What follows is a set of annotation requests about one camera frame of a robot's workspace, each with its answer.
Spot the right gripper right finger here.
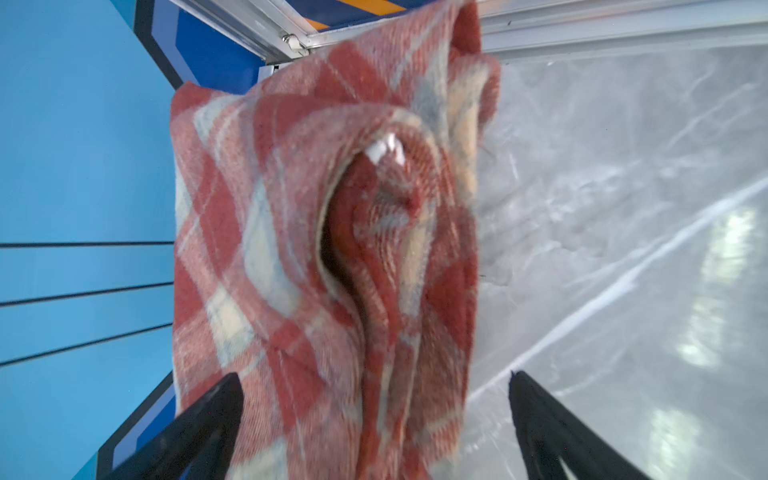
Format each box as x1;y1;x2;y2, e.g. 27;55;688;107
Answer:
508;371;647;480

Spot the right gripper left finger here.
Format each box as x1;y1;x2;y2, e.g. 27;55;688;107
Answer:
105;373;244;479

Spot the red plaid skirt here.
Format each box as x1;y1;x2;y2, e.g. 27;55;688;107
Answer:
170;1;500;479

